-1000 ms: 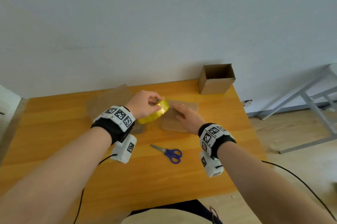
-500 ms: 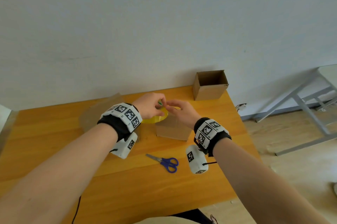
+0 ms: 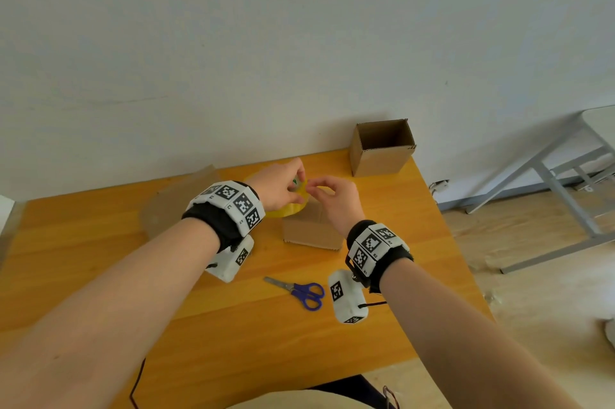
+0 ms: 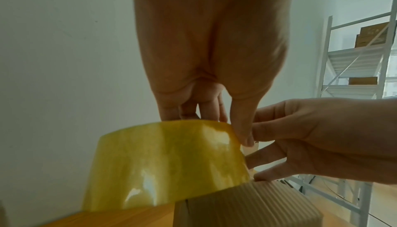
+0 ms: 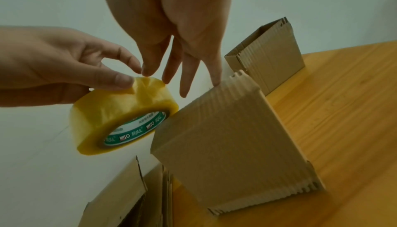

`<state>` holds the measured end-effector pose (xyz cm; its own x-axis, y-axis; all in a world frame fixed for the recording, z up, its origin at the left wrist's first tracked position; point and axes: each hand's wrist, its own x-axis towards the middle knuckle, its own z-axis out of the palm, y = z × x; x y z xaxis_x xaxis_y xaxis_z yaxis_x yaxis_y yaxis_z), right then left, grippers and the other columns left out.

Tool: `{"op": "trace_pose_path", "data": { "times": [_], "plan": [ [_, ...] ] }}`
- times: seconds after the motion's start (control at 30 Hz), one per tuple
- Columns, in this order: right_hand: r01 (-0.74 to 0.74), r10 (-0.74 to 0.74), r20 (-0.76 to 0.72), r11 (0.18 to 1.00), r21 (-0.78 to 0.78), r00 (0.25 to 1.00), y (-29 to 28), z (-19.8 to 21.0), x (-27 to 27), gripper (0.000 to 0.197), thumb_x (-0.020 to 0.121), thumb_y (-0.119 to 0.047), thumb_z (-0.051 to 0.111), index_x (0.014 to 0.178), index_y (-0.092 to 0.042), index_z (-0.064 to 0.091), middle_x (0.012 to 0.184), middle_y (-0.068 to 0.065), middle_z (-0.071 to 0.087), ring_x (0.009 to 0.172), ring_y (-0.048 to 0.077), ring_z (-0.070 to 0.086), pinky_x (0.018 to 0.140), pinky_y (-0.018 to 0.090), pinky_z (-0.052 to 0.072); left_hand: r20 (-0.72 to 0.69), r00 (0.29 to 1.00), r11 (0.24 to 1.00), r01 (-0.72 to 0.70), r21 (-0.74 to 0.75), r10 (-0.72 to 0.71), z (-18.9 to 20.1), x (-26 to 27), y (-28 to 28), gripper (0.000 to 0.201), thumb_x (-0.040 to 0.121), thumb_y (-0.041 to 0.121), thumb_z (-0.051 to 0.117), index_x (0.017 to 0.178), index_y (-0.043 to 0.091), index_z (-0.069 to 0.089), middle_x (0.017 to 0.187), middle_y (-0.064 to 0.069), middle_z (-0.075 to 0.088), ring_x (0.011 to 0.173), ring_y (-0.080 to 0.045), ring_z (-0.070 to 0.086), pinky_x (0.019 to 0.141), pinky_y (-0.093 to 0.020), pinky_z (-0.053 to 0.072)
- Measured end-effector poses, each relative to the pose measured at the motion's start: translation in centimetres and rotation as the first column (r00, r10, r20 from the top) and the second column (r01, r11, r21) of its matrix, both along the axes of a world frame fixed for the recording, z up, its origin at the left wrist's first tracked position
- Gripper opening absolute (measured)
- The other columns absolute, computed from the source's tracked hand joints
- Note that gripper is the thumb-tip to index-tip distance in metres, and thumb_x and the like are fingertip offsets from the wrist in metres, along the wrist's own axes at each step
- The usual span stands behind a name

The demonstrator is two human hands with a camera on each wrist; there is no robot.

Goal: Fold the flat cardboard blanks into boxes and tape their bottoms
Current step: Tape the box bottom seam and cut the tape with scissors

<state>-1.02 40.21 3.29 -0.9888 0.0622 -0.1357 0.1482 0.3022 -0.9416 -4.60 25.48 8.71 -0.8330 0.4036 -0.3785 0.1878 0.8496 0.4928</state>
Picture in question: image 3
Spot person's left hand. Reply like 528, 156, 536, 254
245, 157, 308, 212

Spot person's right hand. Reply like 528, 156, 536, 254
306, 175, 366, 237

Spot yellow tape roll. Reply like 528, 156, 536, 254
242, 171, 311, 219

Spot brown cardboard paper box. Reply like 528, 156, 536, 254
349, 118, 418, 178
282, 196, 348, 252

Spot blue-handled scissors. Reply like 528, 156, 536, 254
263, 276, 325, 312

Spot stack of cardboard boxes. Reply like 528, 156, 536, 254
139, 164, 222, 241

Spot person's right forearm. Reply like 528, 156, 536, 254
379, 257, 585, 409

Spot person's left forearm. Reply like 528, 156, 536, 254
0, 217, 221, 409

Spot person's dark and beige clothing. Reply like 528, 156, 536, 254
225, 374, 400, 409

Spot black left wristband with markers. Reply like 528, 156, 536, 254
181, 180, 266, 253

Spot black wristband with markers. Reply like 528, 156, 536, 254
181, 180, 266, 253
345, 219, 415, 294

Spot black right wristband with markers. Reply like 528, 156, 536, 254
345, 219, 415, 294

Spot white cabinet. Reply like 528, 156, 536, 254
0, 194, 15, 237

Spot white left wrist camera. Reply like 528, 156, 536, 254
205, 234, 256, 283

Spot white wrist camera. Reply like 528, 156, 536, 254
328, 269, 370, 326
205, 234, 256, 283

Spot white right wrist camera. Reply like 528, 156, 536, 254
328, 269, 370, 326

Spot grey metal table frame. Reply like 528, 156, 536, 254
434, 105, 615, 275

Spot black left camera cable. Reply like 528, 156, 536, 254
129, 358, 147, 409

